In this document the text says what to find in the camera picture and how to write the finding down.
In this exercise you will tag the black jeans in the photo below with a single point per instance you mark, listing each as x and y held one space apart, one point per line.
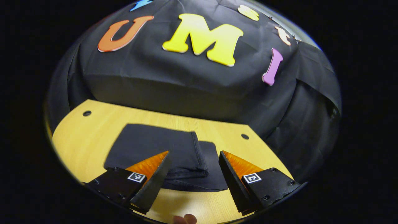
155 143

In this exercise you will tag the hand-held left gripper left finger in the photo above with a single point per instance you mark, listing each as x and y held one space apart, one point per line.
154 183

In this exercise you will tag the black backdrop cloth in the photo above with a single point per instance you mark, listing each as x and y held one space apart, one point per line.
186 87

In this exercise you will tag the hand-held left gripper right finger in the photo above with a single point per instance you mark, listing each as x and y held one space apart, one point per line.
231 183

